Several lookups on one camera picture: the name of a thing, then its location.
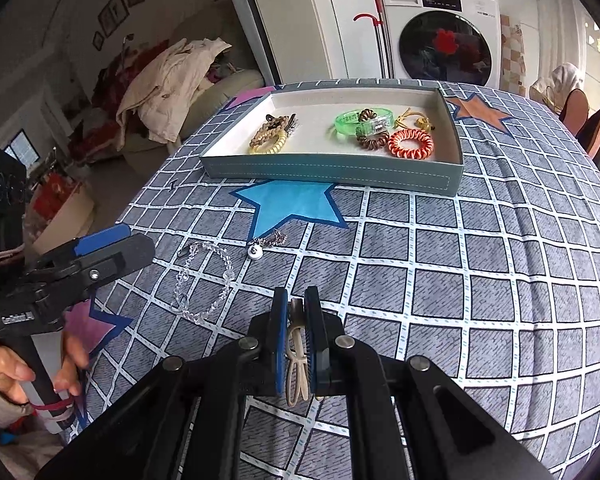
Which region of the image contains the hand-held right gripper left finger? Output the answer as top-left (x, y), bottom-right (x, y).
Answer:
top-left (35, 287), bottom-right (289, 480)

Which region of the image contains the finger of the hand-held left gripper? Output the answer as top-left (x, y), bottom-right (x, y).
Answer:
top-left (27, 224), bottom-right (132, 281)
top-left (40, 234), bottom-right (156, 306)

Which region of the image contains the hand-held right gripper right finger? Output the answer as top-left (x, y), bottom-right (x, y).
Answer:
top-left (304, 286), bottom-right (556, 480)

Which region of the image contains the beige hair clip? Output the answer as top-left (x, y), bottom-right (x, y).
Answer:
top-left (285, 298), bottom-right (313, 407)

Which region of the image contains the grey-green jewelry tray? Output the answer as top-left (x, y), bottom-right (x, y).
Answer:
top-left (199, 83), bottom-right (465, 196)

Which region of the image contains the brown braided bracelet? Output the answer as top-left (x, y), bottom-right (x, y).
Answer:
top-left (249, 121), bottom-right (287, 153)

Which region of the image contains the yellow spiral hair tie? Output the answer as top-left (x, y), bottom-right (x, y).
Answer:
top-left (250, 132), bottom-right (288, 156)

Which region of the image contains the red and white spiral hair tie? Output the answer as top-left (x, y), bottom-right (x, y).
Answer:
top-left (387, 129), bottom-right (435, 161)

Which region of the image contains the green translucent bangle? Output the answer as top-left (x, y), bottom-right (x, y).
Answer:
top-left (334, 108), bottom-right (395, 139)

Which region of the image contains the yellow flower hair tie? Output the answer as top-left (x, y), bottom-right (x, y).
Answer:
top-left (394, 106), bottom-right (438, 131)

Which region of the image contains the person's left hand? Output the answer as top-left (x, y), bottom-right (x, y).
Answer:
top-left (0, 327), bottom-right (90, 396)

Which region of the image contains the cardboard box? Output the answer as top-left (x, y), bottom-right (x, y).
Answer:
top-left (30, 175), bottom-right (96, 256)

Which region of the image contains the red patterned cloth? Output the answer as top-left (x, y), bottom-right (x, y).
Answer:
top-left (70, 42), bottom-right (171, 161)

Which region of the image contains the grey checked star tablecloth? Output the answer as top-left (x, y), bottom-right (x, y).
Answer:
top-left (65, 79), bottom-right (600, 480)

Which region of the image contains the beige jacket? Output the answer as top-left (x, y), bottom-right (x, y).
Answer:
top-left (116, 37), bottom-right (232, 143)

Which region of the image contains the metal hair clip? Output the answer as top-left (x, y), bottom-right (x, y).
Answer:
top-left (265, 112), bottom-right (301, 136)

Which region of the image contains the white cabinet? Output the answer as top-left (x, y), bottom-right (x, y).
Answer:
top-left (240, 0), bottom-right (386, 86)

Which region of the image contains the white washing machine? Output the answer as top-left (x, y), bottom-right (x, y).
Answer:
top-left (372, 0), bottom-right (502, 92)

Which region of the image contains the checkered cloth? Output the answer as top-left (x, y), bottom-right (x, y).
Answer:
top-left (500, 14), bottom-right (526, 96)

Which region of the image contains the brown chair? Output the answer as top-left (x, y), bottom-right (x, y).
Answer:
top-left (560, 89), bottom-right (590, 136)
top-left (577, 108), bottom-right (600, 161)

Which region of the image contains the white cloth on chair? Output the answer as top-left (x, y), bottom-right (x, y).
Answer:
top-left (529, 62), bottom-right (586, 111)

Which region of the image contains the clear crystal bead bracelet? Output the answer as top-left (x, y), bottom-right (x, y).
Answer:
top-left (171, 241), bottom-right (235, 318)

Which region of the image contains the silver chain with pearl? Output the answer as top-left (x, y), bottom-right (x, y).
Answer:
top-left (247, 229), bottom-right (288, 261)

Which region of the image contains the brown spiral hair tie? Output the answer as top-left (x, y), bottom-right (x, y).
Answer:
top-left (356, 108), bottom-right (388, 151)

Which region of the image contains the large wall picture frame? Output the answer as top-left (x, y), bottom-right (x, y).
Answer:
top-left (98, 0), bottom-right (129, 37)

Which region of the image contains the red-handled mop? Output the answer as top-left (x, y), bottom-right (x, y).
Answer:
top-left (354, 0), bottom-right (396, 81)

